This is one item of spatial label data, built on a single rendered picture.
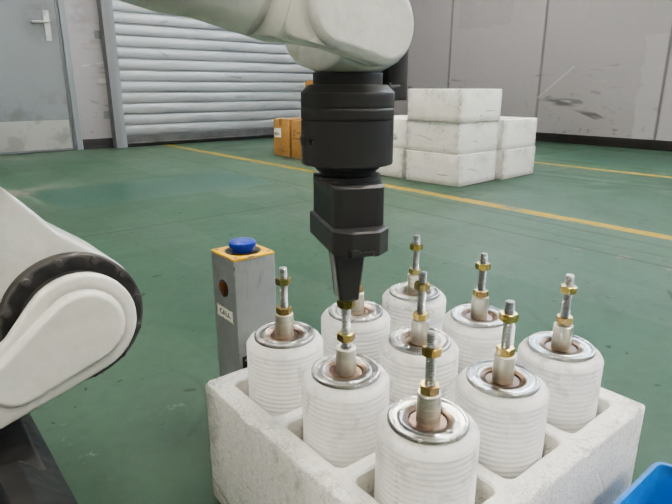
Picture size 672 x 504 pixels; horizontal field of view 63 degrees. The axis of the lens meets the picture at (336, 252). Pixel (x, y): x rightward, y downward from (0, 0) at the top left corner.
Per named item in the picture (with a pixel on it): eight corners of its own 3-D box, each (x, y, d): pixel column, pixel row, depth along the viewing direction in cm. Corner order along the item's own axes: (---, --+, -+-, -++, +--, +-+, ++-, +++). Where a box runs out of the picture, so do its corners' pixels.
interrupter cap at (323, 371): (368, 354, 64) (369, 349, 64) (389, 387, 57) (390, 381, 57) (305, 361, 63) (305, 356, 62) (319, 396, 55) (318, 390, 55)
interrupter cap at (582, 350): (524, 357, 63) (525, 352, 63) (529, 331, 70) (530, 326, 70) (596, 370, 61) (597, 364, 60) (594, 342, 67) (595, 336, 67)
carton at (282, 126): (302, 151, 486) (301, 117, 477) (318, 154, 468) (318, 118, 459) (273, 154, 468) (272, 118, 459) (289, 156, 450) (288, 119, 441)
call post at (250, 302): (243, 450, 86) (232, 262, 77) (222, 429, 91) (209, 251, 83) (281, 433, 91) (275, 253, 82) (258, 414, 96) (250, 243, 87)
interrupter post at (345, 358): (353, 367, 61) (353, 340, 60) (359, 378, 59) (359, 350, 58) (332, 370, 61) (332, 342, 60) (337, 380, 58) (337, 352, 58)
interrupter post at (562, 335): (549, 352, 65) (552, 326, 64) (550, 343, 67) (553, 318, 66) (571, 355, 64) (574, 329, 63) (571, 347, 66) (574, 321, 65)
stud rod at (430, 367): (426, 411, 50) (430, 335, 48) (421, 405, 51) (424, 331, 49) (436, 408, 50) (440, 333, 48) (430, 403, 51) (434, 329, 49)
